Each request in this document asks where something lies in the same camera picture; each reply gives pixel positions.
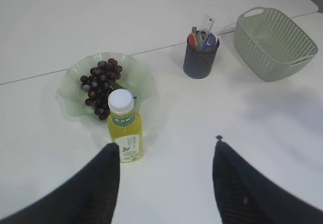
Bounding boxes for black mesh pen holder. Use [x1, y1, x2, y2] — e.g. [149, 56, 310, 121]
[183, 38, 220, 79]

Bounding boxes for red glitter glue pen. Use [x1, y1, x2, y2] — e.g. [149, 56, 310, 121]
[188, 32, 199, 51]

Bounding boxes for clear plastic ruler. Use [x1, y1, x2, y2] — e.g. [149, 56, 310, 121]
[200, 15, 214, 33]

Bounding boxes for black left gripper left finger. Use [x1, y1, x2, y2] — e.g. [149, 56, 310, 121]
[1, 143, 120, 223]

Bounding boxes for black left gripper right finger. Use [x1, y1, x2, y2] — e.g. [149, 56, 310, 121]
[212, 135, 322, 223]

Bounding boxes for purple grape bunch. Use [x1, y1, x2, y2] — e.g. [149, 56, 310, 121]
[80, 58, 123, 122]

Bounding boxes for blue scissors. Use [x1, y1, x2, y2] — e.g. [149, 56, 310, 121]
[202, 33, 218, 52]

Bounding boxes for jasmine tea bottle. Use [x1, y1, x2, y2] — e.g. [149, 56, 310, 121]
[107, 89, 143, 163]

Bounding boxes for green woven plastic basket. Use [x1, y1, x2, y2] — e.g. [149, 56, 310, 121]
[234, 7, 318, 82]

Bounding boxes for green wavy plate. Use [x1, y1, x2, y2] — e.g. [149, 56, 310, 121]
[58, 52, 156, 121]

